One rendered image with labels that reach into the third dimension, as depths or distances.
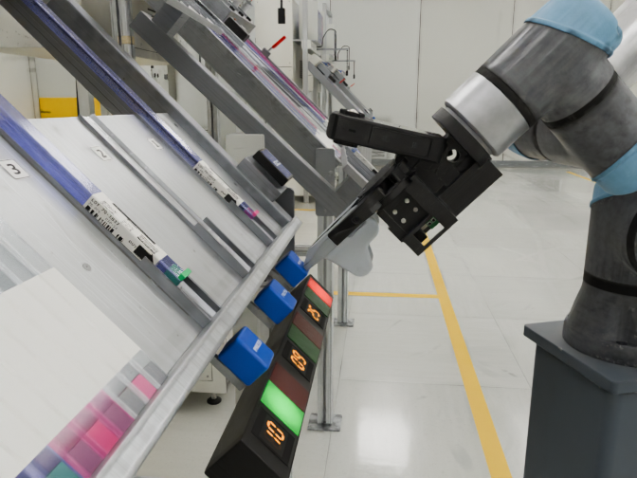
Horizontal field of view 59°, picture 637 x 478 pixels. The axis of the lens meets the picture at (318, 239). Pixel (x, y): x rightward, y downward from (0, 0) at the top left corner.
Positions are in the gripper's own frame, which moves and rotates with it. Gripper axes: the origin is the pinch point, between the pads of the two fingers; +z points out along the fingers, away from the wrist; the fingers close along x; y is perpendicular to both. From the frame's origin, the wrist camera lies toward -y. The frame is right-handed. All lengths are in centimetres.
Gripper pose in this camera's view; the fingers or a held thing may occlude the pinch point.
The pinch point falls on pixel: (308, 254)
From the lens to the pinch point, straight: 59.6
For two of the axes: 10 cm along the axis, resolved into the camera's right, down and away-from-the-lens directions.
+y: 7.1, 7.0, 0.9
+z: -7.0, 6.7, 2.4
